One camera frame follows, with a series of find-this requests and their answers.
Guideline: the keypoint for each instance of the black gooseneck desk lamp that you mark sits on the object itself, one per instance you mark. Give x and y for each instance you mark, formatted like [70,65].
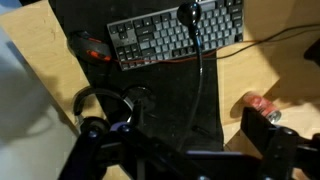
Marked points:
[189,13]

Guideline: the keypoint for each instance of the black and red mouse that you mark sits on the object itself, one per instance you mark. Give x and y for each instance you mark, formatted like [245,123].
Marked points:
[90,46]

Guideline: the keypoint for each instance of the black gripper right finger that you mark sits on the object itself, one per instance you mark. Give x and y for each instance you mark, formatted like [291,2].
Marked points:
[263,133]

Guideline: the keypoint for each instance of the black monitor stand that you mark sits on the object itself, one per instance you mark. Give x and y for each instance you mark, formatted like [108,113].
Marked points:
[315,53]

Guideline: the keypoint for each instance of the red soda can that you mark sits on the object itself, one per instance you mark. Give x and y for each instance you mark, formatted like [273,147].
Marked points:
[261,105]

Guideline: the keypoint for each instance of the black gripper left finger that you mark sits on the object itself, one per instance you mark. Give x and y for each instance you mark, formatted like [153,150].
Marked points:
[96,156]

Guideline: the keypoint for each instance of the black desk mat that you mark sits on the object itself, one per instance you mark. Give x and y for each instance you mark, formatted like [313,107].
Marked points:
[173,90]

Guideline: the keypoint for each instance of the grey mechanical keyboard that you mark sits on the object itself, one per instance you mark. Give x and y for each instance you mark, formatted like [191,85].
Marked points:
[160,36]

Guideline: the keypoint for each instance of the black over-ear headphones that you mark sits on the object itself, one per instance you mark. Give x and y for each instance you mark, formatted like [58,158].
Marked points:
[138,98]

